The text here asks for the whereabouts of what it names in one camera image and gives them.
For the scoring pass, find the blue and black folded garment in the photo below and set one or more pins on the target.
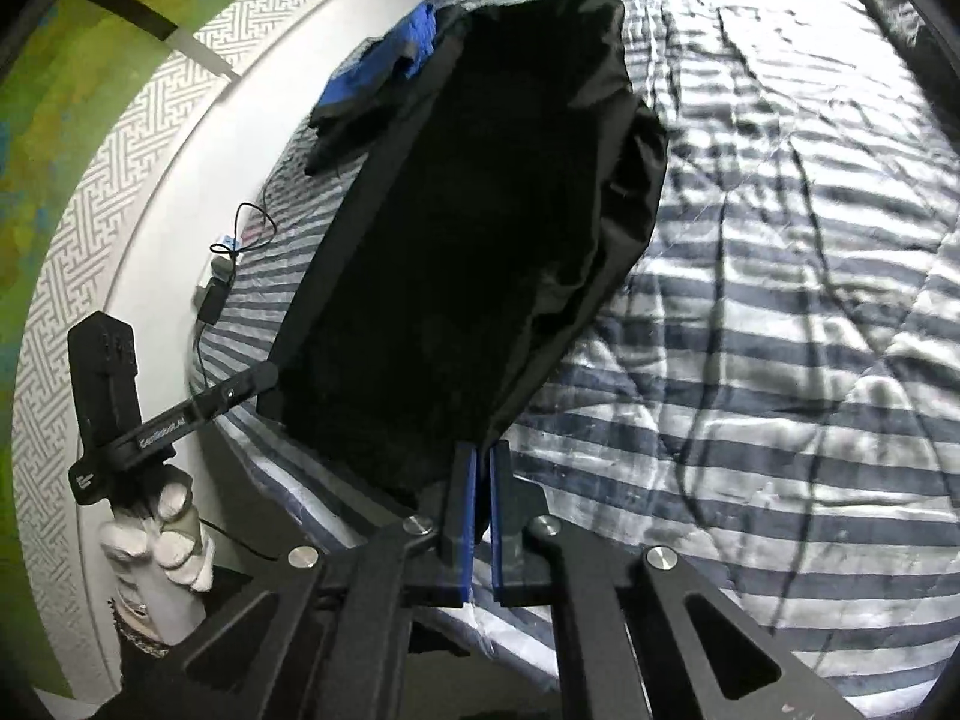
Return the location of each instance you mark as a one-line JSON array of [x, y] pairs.
[[360, 82]]

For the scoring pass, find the black power adapter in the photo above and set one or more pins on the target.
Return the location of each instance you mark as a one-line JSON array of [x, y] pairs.
[[213, 300]]

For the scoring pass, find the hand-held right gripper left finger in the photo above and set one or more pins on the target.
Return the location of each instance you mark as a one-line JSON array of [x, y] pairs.
[[466, 540]]

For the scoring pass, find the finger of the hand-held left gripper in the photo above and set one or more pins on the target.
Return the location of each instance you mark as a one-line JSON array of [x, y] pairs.
[[236, 390]]

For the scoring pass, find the person's left forearm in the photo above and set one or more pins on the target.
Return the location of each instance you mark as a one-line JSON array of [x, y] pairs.
[[154, 619]]

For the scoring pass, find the black garment with yellow mesh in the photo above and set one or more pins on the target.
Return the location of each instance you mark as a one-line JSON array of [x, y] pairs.
[[915, 37]]

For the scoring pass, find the green wall poster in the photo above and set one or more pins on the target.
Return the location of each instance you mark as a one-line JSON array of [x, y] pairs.
[[45, 127]]

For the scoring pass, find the black nylon garment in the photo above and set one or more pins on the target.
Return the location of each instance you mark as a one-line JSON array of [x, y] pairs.
[[465, 240]]

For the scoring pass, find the person's left hand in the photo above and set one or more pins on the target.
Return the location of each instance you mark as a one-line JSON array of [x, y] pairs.
[[176, 547]]

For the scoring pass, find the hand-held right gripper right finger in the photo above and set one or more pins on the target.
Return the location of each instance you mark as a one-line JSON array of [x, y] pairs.
[[496, 540]]

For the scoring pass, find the blue white striped blanket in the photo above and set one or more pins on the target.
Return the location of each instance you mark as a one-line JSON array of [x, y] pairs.
[[750, 315]]

